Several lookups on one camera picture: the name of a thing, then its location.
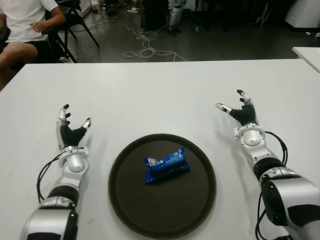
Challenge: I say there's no person in white shirt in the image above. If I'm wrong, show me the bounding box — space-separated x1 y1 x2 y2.
0 0 66 83

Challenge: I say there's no white side table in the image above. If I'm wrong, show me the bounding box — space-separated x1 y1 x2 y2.
291 46 320 73

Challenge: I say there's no black folding chair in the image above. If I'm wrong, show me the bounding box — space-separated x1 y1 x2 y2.
41 0 100 63

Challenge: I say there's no black cabinet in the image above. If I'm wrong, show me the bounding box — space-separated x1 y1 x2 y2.
142 0 171 31

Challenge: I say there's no round brown tray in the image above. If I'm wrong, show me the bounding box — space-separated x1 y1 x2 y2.
108 133 217 237

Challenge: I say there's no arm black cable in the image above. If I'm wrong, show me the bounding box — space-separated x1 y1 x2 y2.
264 130 289 167
36 152 63 202

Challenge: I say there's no white floor cable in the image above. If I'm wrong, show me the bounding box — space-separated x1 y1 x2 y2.
121 16 187 62

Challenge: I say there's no white machine housing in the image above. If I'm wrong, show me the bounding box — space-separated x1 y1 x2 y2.
284 0 320 32

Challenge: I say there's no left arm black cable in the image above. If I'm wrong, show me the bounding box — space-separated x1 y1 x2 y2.
36 152 63 202

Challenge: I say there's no blue Oreo packet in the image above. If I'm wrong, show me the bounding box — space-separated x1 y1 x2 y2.
144 146 191 186

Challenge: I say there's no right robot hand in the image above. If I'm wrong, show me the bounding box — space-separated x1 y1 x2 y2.
214 89 260 128

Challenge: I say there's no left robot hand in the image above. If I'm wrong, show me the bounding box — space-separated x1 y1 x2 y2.
56 104 92 151

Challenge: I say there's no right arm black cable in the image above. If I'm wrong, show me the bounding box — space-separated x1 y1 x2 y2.
264 130 289 167

